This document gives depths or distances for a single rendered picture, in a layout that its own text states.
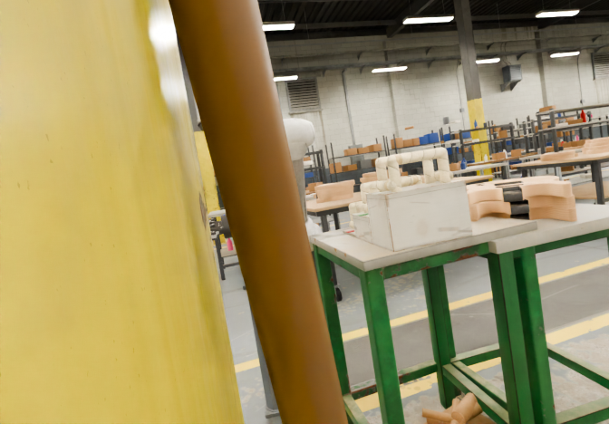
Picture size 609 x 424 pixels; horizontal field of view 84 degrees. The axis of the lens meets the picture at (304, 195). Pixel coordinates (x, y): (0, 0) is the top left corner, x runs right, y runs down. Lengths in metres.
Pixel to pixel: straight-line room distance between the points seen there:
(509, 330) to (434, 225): 0.45
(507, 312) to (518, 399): 0.30
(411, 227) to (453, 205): 0.15
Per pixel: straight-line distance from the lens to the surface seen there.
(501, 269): 1.28
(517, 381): 1.44
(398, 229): 1.03
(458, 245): 1.13
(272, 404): 2.06
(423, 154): 1.08
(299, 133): 1.51
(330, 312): 1.55
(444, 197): 1.11
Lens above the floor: 1.19
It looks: 3 degrees down
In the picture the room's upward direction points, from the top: 9 degrees counter-clockwise
